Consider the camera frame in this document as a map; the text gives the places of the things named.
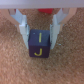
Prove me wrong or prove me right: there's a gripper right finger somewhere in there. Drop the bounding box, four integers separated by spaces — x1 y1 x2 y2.
48 8 73 47

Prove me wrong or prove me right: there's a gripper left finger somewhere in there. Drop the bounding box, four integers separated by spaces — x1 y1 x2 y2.
7 8 32 47

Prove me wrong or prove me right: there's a purple block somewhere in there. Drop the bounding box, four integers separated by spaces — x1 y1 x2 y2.
27 29 54 58

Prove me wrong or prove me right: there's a pink block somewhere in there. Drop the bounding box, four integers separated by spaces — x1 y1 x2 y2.
37 8 53 14

